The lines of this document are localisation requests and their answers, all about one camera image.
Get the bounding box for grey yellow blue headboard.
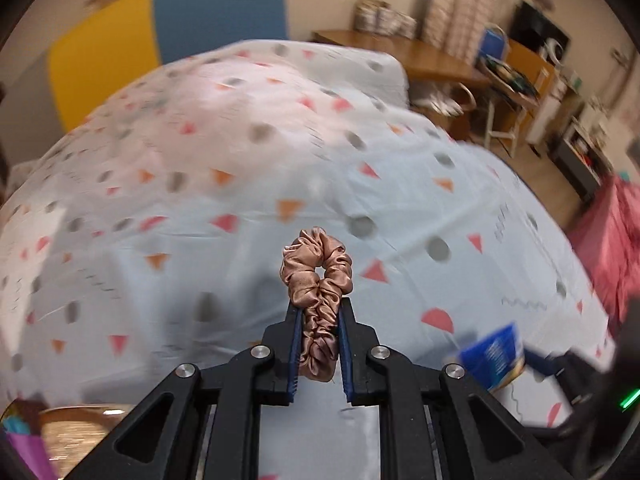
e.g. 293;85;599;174
0;0;291;136

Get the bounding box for blue metal chair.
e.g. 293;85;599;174
477;24;511;61

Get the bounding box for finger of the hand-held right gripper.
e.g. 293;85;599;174
522;347;568;378

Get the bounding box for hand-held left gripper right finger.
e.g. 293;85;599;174
337;302;576;480

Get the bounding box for blue tissue pack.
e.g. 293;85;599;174
460;322;526;393

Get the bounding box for beige patterned curtain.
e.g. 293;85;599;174
425;0;506;63

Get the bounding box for purple cardboard box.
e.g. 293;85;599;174
0;430;56;480

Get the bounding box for black television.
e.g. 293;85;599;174
510;0;571;61

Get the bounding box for brown satin scrunchie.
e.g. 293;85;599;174
280;227;353;381

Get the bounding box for white cabinet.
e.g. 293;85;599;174
527;95;556;146

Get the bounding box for pink ruffled bedding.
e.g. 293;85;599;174
567;175;640;321

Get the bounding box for white fan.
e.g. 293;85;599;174
542;37;566;66

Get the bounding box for grey low shelf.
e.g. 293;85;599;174
550;120;616;201

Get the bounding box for boxes on desk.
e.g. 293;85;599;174
355;0;418;38

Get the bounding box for patterned bedsheet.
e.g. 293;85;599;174
0;40;616;480

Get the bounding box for wooden board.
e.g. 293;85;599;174
505;40;556;136

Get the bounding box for white bag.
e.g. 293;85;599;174
415;82;476;118

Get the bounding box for wooden desk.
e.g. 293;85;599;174
312;30;491;141

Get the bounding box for ornate gold tissue box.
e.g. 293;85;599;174
40;407;131;478

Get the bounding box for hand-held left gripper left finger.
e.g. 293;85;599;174
60;305;306;480

